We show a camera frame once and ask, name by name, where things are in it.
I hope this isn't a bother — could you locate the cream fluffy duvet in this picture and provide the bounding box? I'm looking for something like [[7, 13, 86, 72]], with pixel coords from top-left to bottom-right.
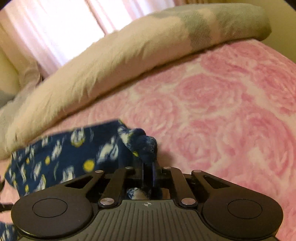
[[0, 2, 271, 161]]

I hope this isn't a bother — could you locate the navy monkey print pajama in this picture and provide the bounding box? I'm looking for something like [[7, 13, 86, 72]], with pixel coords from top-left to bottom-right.
[[0, 119, 159, 241]]

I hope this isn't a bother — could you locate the pink floral bed sheet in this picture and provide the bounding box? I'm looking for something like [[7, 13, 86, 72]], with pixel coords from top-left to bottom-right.
[[0, 38, 296, 241]]

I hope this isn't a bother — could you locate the pink sheer curtain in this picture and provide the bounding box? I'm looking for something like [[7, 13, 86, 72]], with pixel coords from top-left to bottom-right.
[[0, 0, 177, 78]]

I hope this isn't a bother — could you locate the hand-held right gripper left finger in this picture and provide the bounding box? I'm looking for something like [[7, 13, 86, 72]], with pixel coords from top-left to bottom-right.
[[63, 162, 148, 208]]

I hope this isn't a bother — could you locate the pink pillow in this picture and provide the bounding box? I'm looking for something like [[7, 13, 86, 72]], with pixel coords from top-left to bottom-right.
[[17, 59, 45, 87]]

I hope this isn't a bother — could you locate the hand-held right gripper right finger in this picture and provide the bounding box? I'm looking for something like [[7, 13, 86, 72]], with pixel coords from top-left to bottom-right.
[[150, 162, 234, 208]]

